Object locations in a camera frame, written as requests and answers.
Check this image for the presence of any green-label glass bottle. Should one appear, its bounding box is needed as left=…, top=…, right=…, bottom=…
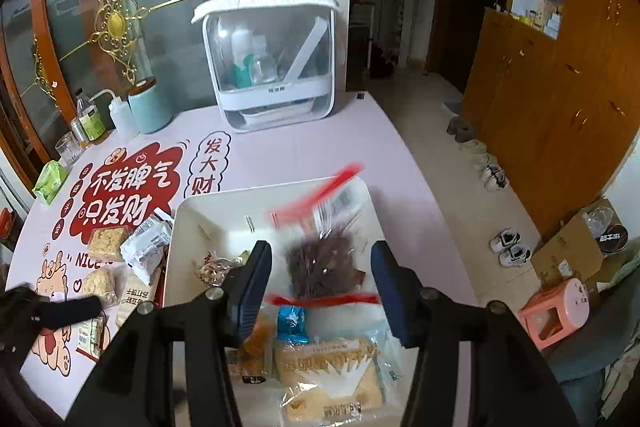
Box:
left=75, top=89, right=106, bottom=143

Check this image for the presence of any rice crisp snack packet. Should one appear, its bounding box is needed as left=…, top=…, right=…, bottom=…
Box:
left=82, top=268, right=121, bottom=308
left=89, top=228, right=129, bottom=263

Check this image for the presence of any glass cup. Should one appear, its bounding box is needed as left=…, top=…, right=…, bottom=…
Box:
left=55, top=132, right=84, bottom=168

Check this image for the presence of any mixed nuts packet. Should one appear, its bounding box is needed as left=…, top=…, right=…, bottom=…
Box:
left=195, top=257, right=246, bottom=286

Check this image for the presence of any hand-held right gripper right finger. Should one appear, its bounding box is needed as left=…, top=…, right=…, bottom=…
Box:
left=371, top=241, right=581, bottom=427

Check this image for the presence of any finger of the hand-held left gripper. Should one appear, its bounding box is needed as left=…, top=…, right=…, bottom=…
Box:
left=37, top=294, right=104, bottom=329

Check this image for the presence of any beige biscuit packet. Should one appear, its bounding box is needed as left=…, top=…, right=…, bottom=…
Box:
left=116, top=269, right=164, bottom=329

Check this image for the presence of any black round container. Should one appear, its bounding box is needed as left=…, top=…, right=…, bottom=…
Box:
left=597, top=224, right=629, bottom=255

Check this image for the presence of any red-edged clear snack packet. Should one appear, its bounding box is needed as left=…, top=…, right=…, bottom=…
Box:
left=269, top=162, right=384, bottom=309

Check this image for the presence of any row of shoes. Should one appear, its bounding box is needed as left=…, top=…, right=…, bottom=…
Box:
left=446, top=117, right=532, bottom=268

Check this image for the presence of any pink plastic stool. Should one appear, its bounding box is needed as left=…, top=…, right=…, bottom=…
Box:
left=517, top=278, right=591, bottom=351

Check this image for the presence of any wooden cabinet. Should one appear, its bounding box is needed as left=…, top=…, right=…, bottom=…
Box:
left=460, top=0, right=640, bottom=244

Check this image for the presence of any white clear lidded storage box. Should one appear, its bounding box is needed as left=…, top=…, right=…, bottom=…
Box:
left=191, top=0, right=341, bottom=134

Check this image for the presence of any blue snack packet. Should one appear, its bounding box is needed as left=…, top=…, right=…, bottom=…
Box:
left=276, top=305, right=307, bottom=341

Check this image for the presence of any small glass jar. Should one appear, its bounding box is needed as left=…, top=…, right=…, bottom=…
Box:
left=70, top=117, right=94, bottom=148

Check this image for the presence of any white green-label snack packet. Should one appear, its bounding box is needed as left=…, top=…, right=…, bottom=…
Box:
left=75, top=317, right=109, bottom=356

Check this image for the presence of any grey chair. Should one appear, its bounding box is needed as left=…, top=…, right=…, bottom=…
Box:
left=547, top=277, right=640, bottom=390

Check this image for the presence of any pink printed tablecloth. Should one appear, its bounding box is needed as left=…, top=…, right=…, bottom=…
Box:
left=5, top=92, right=482, bottom=427

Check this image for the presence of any white plastic storage bin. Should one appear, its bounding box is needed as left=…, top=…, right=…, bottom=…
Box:
left=162, top=178, right=417, bottom=427

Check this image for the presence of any silver white snack packet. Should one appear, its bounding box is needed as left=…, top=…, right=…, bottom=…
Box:
left=121, top=213, right=176, bottom=286

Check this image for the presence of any yellow cracker snack packet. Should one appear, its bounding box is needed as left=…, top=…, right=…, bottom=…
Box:
left=225, top=322, right=276, bottom=386

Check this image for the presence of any light blue canister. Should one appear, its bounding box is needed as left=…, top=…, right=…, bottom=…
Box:
left=127, top=78, right=174, bottom=134

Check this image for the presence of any large beige cracker packet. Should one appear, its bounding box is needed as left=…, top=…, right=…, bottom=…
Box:
left=272, top=334, right=401, bottom=427

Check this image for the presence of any clear plastic bottle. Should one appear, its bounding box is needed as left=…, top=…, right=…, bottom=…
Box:
left=250, top=36, right=279, bottom=86

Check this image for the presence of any green tissue packet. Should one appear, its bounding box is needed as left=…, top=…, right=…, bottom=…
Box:
left=32, top=160, right=71, bottom=206

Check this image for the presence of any cardboard box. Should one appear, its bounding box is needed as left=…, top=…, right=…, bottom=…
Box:
left=530, top=199, right=640, bottom=289

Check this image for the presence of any white green bottle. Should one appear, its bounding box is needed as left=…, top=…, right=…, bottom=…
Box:
left=231, top=29, right=254, bottom=90

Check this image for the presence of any white squeeze bottle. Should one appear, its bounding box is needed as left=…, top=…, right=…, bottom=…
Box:
left=92, top=89, right=141, bottom=140

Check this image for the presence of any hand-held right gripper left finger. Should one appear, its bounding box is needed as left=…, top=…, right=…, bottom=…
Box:
left=65, top=240, right=274, bottom=427

